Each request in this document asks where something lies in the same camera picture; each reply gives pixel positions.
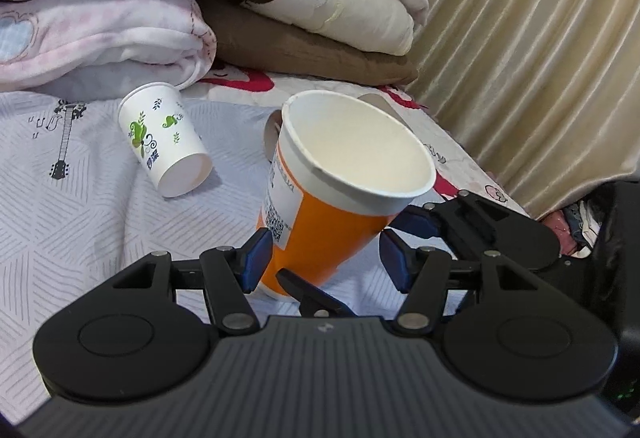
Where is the orange paper cup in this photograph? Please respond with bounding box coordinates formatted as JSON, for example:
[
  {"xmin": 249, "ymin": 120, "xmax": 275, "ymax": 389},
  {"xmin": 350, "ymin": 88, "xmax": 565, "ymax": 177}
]
[{"xmin": 257, "ymin": 90, "xmax": 436, "ymax": 299}]

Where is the pink cylinder cup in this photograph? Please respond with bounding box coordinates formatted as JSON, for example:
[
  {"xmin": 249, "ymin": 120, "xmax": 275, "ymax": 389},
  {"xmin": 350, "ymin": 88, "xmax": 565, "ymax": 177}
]
[{"xmin": 264, "ymin": 110, "xmax": 282, "ymax": 163}]

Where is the white floral paper cup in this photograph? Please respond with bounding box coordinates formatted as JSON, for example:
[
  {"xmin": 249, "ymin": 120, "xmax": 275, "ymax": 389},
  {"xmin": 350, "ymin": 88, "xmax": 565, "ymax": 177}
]
[{"xmin": 117, "ymin": 82, "xmax": 213, "ymax": 198}]

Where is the cartoon print bed sheet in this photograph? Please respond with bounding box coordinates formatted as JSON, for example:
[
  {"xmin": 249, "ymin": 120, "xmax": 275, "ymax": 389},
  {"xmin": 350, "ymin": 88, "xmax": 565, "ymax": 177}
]
[{"xmin": 184, "ymin": 65, "xmax": 525, "ymax": 214}]

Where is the beige pleated curtain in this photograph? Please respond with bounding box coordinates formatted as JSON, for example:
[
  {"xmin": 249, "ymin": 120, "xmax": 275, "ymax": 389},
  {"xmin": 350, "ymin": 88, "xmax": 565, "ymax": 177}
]
[{"xmin": 409, "ymin": 0, "xmax": 639, "ymax": 217}]

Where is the cream brown folded blanket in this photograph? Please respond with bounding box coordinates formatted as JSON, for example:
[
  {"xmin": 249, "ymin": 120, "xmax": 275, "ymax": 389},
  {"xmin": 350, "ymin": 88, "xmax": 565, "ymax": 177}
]
[{"xmin": 196, "ymin": 0, "xmax": 418, "ymax": 86}]

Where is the pink checked folded quilt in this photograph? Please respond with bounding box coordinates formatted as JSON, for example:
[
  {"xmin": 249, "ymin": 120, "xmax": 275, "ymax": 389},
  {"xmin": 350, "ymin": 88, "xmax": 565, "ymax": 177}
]
[{"xmin": 1, "ymin": 0, "xmax": 217, "ymax": 100}]

